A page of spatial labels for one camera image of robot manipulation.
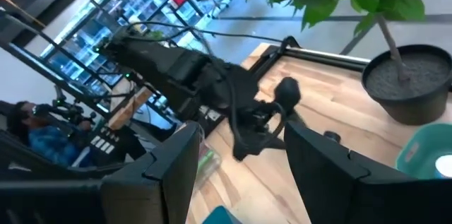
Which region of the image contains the clear plastic tray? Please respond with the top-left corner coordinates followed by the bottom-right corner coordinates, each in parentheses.
top-left (192, 124), bottom-right (223, 191)

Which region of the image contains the teal plastic tray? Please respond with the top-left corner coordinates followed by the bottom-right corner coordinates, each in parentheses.
top-left (201, 205), bottom-right (243, 224)

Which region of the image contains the black control device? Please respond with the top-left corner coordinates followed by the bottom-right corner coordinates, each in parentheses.
top-left (87, 124), bottom-right (148, 167)

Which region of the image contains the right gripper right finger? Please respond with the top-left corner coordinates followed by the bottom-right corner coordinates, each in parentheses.
top-left (284, 121), bottom-right (417, 224)

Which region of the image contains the background camera rig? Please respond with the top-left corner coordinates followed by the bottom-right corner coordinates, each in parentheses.
top-left (33, 85), bottom-right (98, 126)

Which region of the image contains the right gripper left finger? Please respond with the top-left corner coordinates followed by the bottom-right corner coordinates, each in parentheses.
top-left (100, 121), bottom-right (201, 224)

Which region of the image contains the black frame clamp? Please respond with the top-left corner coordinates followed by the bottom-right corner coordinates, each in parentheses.
top-left (278, 35), bottom-right (302, 56)

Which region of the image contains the black plant pot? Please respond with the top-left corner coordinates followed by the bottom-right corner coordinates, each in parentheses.
top-left (360, 43), bottom-right (452, 126)

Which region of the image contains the blue paint bottle white cap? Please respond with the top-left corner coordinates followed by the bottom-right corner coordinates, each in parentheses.
top-left (433, 153), bottom-right (452, 179)

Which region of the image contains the person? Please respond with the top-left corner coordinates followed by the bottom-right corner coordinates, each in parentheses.
top-left (6, 100), bottom-right (93, 168)

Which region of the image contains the small green plastic bin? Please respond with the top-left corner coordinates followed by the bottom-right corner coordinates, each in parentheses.
top-left (395, 122), bottom-right (452, 179)

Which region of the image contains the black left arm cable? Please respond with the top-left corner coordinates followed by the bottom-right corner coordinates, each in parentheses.
top-left (125, 20), bottom-right (287, 156)

